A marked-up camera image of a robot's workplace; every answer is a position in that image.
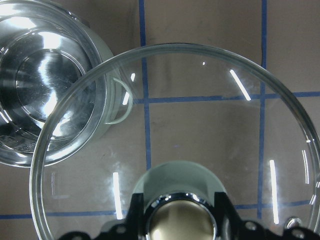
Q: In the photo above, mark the glass pot lid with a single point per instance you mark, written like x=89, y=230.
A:
x=203, y=120

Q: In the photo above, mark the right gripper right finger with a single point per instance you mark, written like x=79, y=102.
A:
x=230, y=225

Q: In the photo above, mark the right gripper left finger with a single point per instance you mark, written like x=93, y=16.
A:
x=134, y=225

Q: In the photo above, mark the pale green electric pot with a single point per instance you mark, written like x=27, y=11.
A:
x=44, y=50

